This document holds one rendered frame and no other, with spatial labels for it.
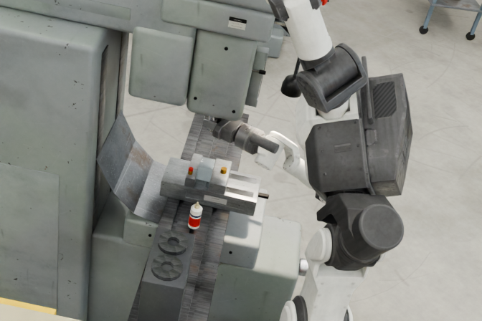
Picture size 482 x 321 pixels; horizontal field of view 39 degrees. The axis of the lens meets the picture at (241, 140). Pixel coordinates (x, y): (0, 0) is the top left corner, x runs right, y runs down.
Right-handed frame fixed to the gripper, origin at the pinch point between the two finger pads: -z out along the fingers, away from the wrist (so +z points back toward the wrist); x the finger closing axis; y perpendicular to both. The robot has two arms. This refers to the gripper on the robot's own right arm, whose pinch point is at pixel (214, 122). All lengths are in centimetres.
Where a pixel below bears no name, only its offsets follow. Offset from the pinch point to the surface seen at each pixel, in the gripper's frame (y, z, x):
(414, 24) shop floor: 123, -39, -429
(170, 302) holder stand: 19, 28, 60
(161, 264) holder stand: 11, 21, 56
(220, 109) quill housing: -12.1, 5.9, 8.3
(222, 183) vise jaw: 19.5, 9.8, 4.9
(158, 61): -26.5, -12.5, 19.2
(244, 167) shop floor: 123, -45, -131
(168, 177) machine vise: 23.2, -9.0, 11.4
